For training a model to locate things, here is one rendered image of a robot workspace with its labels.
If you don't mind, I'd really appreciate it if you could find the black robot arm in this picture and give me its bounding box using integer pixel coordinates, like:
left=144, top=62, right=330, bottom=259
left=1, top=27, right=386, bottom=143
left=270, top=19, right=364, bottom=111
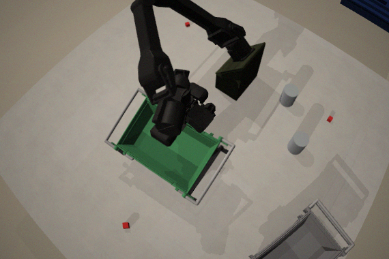
left=130, top=0, right=255, bottom=136

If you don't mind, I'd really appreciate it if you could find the grey cylinder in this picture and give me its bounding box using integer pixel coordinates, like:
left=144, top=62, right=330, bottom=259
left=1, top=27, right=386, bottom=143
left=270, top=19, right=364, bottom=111
left=280, top=83, right=299, bottom=107
left=287, top=131, right=309, bottom=155

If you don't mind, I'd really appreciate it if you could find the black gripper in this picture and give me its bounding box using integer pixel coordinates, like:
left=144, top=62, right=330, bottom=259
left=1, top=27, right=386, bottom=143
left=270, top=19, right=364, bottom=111
left=150, top=82, right=208, bottom=147

